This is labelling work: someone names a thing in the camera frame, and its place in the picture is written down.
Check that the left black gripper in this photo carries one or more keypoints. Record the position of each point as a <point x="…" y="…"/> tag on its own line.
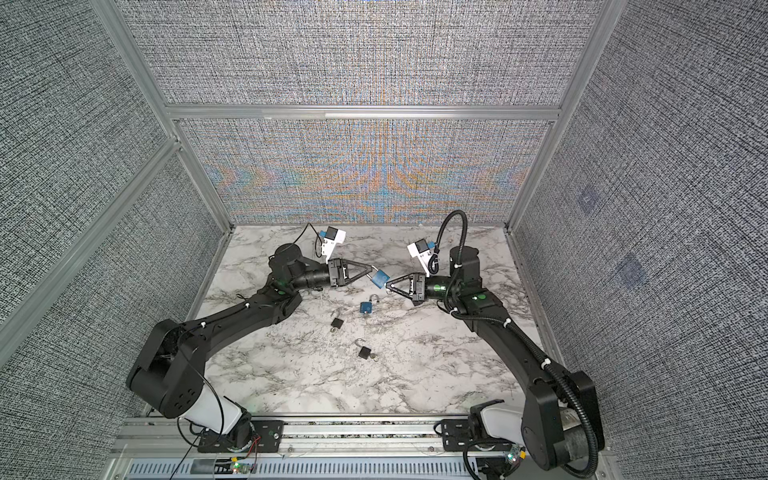
<point x="339" y="277"/>

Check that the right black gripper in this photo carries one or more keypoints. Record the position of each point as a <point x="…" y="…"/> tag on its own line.
<point x="418" y="287"/>

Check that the blue padlock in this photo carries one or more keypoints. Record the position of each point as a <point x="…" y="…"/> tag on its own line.
<point x="378" y="277"/>
<point x="367" y="307"/>

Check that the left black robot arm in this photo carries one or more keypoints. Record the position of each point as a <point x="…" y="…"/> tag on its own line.
<point x="169" y="373"/>

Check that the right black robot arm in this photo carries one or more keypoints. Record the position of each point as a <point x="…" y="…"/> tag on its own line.
<point x="559" y="425"/>

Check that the left small black padlock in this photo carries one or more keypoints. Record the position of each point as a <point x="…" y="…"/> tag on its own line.
<point x="337" y="323"/>

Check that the small black padlock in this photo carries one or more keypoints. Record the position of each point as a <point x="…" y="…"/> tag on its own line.
<point x="365" y="351"/>
<point x="337" y="323"/>

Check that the lower small black padlock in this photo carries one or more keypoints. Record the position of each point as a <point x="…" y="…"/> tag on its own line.
<point x="365" y="351"/>

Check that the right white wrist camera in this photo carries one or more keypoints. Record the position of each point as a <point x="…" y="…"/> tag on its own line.
<point x="425" y="252"/>

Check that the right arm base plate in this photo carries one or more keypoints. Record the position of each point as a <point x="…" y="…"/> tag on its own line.
<point x="456" y="433"/>

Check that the aluminium frame back bar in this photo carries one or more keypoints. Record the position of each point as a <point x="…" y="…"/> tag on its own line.
<point x="334" y="112"/>

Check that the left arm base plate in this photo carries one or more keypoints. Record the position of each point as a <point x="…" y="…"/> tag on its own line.
<point x="240" y="436"/>

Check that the aluminium front rail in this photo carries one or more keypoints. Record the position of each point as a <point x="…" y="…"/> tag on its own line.
<point x="318" y="446"/>

